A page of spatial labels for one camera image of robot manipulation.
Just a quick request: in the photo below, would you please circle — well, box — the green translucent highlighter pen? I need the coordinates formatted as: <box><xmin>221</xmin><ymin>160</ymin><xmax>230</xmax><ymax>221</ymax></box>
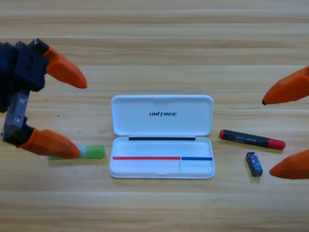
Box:
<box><xmin>47</xmin><ymin>145</ymin><xmax>106</xmax><ymax>160</ymax></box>

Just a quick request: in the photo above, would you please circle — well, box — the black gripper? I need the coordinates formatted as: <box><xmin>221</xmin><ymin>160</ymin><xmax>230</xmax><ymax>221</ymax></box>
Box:
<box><xmin>0</xmin><ymin>38</ymin><xmax>88</xmax><ymax>147</ymax></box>

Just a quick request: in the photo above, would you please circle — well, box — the black red marker pen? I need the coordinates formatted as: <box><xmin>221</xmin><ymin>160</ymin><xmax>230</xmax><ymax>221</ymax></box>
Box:
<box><xmin>219</xmin><ymin>129</ymin><xmax>286</xmax><ymax>150</ymax></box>

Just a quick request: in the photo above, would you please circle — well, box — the white Unitree pencil case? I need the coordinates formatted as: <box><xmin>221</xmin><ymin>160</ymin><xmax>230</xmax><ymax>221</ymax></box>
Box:
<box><xmin>109</xmin><ymin>94</ymin><xmax>215</xmax><ymax>179</ymax></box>

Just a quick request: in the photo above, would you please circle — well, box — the black blue eraser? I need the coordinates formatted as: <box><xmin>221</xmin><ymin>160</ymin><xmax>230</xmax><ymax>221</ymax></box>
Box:
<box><xmin>246</xmin><ymin>151</ymin><xmax>264</xmax><ymax>177</ymax></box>

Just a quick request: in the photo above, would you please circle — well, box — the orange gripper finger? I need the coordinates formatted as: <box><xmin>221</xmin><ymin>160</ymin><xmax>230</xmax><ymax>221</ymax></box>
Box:
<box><xmin>269</xmin><ymin>149</ymin><xmax>309</xmax><ymax>180</ymax></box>
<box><xmin>262</xmin><ymin>65</ymin><xmax>309</xmax><ymax>106</ymax></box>
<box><xmin>16</xmin><ymin>128</ymin><xmax>82</xmax><ymax>160</ymax></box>

